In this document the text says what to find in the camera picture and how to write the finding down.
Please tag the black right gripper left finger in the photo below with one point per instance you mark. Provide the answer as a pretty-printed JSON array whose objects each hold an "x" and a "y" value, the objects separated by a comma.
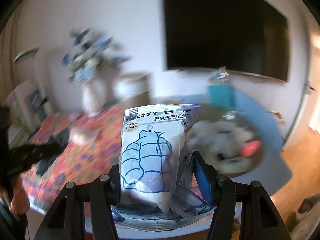
[{"x": 65, "y": 219}]

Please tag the blue white wipes pouch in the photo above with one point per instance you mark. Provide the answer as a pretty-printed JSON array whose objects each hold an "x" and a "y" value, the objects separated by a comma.
[{"x": 156, "y": 169}]

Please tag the pink soft packet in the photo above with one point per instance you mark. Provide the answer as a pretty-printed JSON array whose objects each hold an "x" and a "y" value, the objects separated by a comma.
[{"x": 250, "y": 148}]

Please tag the person's left hand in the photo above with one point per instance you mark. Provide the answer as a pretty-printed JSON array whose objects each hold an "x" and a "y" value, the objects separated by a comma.
[{"x": 19, "y": 204}]

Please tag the blue mat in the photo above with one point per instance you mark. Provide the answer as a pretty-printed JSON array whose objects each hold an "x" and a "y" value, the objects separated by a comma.
[{"x": 272, "y": 171}]

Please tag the teal cloth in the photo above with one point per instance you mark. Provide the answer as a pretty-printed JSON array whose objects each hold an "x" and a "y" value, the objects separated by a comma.
[{"x": 54, "y": 147}]

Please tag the translucent white plastic bag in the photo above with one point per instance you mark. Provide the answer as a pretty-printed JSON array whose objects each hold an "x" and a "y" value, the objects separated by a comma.
[{"x": 82, "y": 136}]

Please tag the round basket bin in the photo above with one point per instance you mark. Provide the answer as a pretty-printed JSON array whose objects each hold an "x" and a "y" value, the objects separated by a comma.
[{"x": 220, "y": 140}]

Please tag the floral orange tablecloth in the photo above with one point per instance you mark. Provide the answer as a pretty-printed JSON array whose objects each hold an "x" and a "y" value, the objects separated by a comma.
[{"x": 80, "y": 164}]

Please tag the white ribbed ceramic vase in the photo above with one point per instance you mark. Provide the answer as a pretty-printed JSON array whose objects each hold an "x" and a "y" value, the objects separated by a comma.
[{"x": 94, "y": 95}]

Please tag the white desk lamp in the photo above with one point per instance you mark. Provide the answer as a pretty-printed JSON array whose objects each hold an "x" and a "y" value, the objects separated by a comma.
[{"x": 27, "y": 66}]

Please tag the blue white artificial flowers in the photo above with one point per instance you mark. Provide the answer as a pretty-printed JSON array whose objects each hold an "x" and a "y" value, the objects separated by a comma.
[{"x": 90, "y": 53}]

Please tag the black wall television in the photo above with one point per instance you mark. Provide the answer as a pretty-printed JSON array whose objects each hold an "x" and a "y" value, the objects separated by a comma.
[{"x": 246, "y": 36}]

